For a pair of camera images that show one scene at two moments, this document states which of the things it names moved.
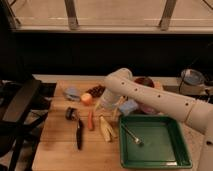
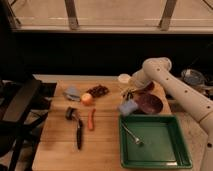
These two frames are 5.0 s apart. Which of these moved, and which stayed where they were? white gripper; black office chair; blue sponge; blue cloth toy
Moved: white gripper
Stayed: black office chair; blue cloth toy; blue sponge
